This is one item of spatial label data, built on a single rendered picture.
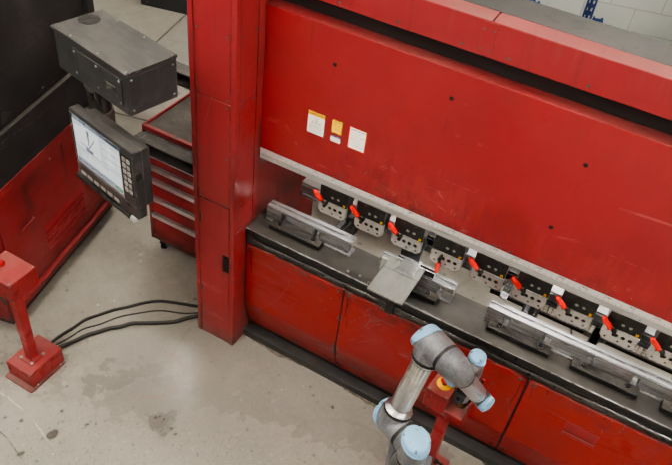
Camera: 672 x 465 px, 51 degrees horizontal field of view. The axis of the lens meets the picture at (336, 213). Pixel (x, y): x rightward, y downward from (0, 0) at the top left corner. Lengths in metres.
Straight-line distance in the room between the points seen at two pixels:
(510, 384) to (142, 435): 1.89
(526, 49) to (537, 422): 1.83
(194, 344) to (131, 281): 0.65
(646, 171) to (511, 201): 0.54
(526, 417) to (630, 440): 0.47
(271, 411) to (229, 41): 2.03
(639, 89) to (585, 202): 0.52
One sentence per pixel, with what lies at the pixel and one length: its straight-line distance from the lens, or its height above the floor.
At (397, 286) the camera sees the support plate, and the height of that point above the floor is 1.00.
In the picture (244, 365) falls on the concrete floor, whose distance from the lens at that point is 4.18.
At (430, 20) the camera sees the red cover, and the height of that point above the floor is 2.23.
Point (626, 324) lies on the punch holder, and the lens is 3.20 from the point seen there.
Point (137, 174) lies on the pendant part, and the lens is 3.03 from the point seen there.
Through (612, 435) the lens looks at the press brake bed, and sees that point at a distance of 3.54.
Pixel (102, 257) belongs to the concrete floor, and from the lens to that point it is 4.82.
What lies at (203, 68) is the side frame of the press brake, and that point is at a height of 1.78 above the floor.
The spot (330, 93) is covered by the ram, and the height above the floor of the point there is 1.76.
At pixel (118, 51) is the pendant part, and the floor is 1.95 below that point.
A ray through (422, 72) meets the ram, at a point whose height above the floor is 2.01.
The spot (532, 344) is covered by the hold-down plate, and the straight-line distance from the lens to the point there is 3.38.
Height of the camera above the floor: 3.35
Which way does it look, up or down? 41 degrees down
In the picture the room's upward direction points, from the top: 8 degrees clockwise
